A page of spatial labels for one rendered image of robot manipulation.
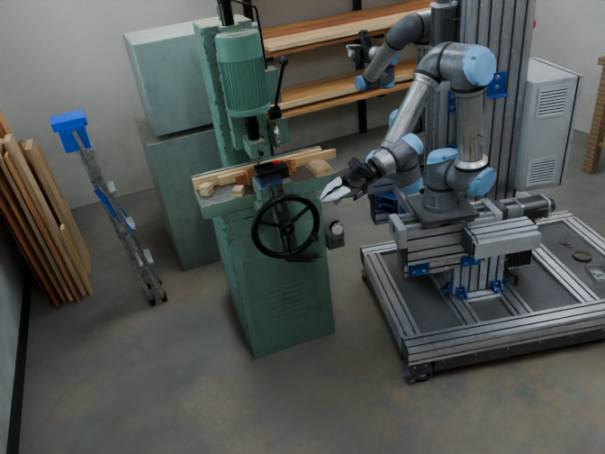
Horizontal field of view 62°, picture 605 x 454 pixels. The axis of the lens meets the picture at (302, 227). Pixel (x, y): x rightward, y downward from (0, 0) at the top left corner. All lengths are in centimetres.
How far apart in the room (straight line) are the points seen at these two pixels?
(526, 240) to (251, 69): 124
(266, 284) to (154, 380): 76
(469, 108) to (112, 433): 200
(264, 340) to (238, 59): 133
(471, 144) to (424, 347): 92
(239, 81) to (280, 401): 140
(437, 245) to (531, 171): 51
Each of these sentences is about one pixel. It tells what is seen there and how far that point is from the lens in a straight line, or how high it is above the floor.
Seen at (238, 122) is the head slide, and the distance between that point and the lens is 224.
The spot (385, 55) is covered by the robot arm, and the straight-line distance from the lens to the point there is 239.
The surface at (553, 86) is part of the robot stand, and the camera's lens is 219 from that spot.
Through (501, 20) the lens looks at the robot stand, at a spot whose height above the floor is 146.
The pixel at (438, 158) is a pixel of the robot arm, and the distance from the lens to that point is 193.
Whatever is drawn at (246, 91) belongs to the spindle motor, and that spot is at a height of 130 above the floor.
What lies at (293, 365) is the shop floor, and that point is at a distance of 254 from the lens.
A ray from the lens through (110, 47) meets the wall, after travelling 430.
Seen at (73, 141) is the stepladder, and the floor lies 106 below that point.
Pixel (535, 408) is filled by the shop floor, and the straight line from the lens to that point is 244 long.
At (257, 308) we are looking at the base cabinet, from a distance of 241.
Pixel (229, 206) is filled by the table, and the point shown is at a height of 87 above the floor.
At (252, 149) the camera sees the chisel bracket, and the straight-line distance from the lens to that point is 215.
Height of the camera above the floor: 183
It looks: 31 degrees down
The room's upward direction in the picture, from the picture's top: 7 degrees counter-clockwise
